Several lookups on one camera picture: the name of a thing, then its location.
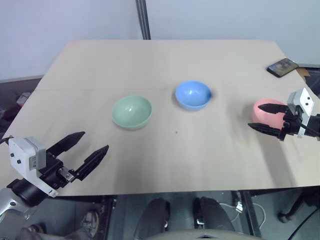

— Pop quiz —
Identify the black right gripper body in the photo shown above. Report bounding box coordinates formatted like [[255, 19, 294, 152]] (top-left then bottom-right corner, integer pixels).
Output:
[[279, 104, 310, 143]]

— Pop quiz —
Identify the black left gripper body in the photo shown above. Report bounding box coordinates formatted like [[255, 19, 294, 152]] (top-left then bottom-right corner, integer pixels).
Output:
[[37, 151, 78, 192]]

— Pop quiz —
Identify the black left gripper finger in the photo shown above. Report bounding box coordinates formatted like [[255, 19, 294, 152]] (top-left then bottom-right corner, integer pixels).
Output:
[[73, 144, 110, 181], [46, 131, 86, 160]]

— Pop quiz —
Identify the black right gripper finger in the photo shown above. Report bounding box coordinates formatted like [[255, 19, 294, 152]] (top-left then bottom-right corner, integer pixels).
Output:
[[257, 103, 289, 116], [247, 122, 285, 142]]

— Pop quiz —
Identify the red plastic bowl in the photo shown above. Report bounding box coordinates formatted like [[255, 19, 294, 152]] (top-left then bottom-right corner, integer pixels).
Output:
[[252, 98, 289, 129]]

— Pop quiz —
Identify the black smartphone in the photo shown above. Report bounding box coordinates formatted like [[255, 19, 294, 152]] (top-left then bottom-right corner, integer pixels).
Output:
[[266, 57, 300, 79]]

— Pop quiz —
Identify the brown cardboard box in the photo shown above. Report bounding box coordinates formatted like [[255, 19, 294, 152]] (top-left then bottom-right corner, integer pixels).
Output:
[[296, 65, 320, 85]]

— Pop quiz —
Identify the black table leg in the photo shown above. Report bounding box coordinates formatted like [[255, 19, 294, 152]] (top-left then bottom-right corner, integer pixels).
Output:
[[231, 190, 263, 238], [99, 194, 118, 240]]

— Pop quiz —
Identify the grey sneaker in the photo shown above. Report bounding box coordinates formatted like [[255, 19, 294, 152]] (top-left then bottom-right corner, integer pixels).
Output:
[[80, 209, 100, 239]]

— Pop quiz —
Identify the green plastic bowl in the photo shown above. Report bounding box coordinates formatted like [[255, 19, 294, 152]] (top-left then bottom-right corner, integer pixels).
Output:
[[111, 95, 153, 132]]

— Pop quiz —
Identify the blue plastic bowl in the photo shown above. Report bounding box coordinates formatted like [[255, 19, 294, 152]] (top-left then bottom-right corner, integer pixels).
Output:
[[174, 80, 213, 112]]

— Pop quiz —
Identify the black chair base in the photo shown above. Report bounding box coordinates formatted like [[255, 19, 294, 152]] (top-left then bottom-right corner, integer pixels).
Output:
[[278, 187, 320, 224]]

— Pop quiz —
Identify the dark rounded shape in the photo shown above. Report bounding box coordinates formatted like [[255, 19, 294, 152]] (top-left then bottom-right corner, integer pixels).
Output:
[[193, 196, 236, 234]]

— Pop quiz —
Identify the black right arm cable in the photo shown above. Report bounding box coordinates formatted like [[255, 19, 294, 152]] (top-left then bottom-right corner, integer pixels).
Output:
[[298, 120, 320, 143]]

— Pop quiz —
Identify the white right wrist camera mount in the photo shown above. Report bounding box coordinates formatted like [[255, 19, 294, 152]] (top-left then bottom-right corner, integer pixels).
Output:
[[286, 87, 316, 139]]

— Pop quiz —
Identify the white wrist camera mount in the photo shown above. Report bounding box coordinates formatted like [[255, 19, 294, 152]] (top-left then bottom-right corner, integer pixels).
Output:
[[8, 136, 59, 199], [286, 87, 316, 139]]

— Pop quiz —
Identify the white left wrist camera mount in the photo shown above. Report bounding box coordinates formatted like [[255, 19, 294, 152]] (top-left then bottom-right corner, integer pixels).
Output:
[[8, 136, 59, 199]]

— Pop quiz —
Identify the white floor cable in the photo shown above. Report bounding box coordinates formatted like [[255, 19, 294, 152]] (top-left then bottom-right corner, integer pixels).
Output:
[[219, 199, 266, 224]]

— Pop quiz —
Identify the dark metal post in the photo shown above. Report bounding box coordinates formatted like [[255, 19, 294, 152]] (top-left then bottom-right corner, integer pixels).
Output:
[[135, 0, 152, 41]]

